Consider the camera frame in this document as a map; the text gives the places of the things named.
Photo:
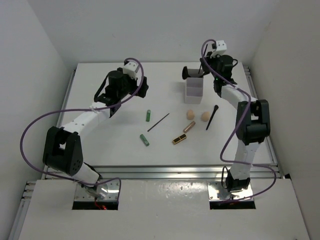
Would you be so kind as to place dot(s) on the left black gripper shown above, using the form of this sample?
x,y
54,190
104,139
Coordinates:
x,y
132,81

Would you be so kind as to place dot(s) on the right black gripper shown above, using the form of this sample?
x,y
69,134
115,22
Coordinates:
x,y
210,58

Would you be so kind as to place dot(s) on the black fan makeup brush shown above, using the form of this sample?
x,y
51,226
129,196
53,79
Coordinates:
x,y
185,73

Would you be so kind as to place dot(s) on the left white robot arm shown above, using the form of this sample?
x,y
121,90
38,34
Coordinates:
x,y
63,145

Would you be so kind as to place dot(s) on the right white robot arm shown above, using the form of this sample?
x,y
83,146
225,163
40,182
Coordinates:
x,y
252,124

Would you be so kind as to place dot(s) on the beige makeup sponge right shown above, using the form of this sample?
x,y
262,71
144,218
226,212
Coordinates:
x,y
205,117

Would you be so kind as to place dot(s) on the beige makeup sponge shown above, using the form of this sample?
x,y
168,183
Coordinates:
x,y
205,117
190,115

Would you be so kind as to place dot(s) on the beige makeup sponge left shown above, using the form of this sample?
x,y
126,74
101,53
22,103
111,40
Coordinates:
x,y
190,115

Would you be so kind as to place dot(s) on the white compartment organizer box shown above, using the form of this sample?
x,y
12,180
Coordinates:
x,y
194,85

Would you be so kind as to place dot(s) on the green lip balm tube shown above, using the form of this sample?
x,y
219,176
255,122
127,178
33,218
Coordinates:
x,y
148,115
144,140

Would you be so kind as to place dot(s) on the small black angled brush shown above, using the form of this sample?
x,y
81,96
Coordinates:
x,y
216,107

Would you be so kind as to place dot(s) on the rose gold lipstick tube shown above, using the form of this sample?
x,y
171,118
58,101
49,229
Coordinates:
x,y
189,126

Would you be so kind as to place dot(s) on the black gold lipstick case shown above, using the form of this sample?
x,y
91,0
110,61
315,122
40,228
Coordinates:
x,y
179,139

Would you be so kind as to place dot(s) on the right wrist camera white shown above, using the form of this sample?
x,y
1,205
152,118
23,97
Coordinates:
x,y
219,48

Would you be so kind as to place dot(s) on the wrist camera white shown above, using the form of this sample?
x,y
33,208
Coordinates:
x,y
130,69
219,48

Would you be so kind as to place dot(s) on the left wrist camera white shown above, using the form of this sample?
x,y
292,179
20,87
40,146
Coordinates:
x,y
130,69

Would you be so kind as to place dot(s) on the aluminium table frame rail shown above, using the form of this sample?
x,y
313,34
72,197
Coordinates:
x,y
173,172

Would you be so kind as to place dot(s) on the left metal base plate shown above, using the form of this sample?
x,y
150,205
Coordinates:
x,y
107,192

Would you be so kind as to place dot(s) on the metal base plate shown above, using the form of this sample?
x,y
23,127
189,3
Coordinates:
x,y
107,192
216,193

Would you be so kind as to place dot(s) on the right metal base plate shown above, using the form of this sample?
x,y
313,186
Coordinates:
x,y
216,193

